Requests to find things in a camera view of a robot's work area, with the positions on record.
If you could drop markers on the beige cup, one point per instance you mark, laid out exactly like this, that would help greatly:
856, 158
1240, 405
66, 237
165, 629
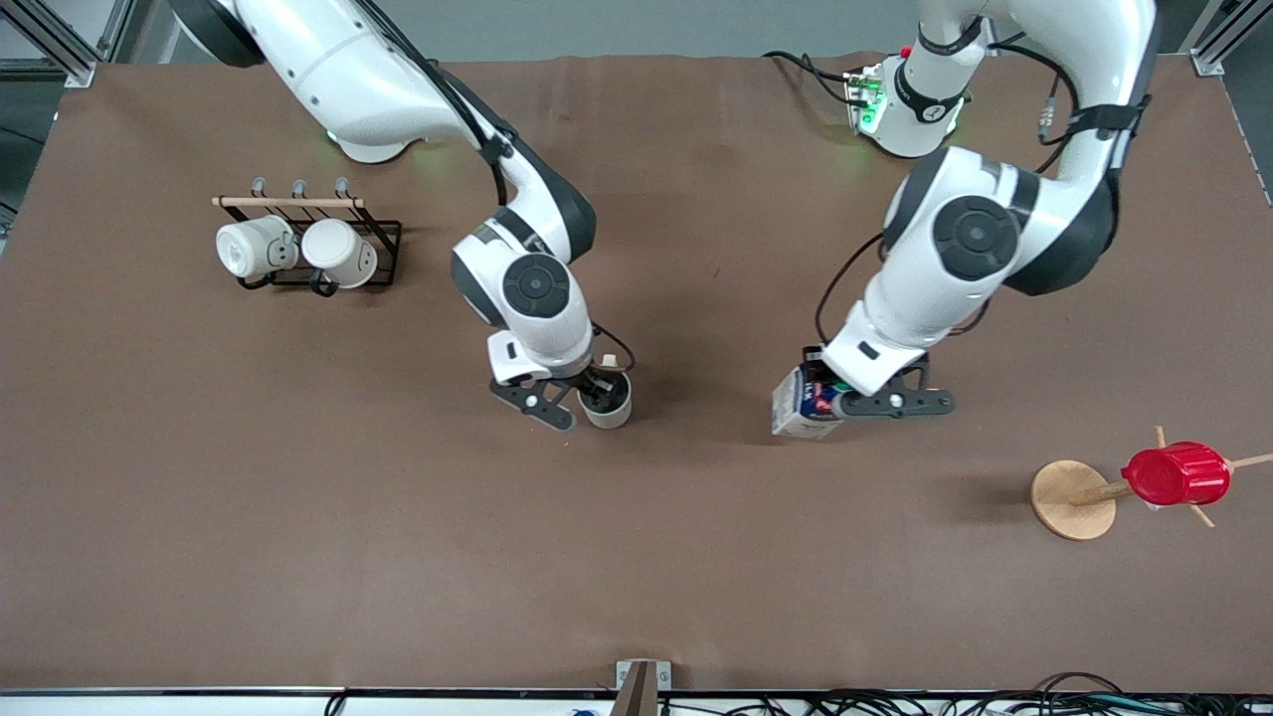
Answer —
609, 413

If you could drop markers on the blue white milk carton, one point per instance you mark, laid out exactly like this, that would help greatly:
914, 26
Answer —
801, 413

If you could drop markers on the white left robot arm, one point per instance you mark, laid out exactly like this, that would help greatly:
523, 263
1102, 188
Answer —
975, 239

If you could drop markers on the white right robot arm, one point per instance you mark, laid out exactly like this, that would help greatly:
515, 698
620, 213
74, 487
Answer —
338, 70

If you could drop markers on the red plastic cup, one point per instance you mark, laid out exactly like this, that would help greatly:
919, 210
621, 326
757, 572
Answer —
1179, 474

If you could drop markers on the wooden mug tree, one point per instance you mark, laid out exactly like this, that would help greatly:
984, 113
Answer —
1072, 502

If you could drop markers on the metal bracket with wooden post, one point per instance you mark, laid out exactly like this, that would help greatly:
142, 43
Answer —
638, 686

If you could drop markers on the aluminium frame profile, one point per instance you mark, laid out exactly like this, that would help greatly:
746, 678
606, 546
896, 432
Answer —
1208, 45
50, 45

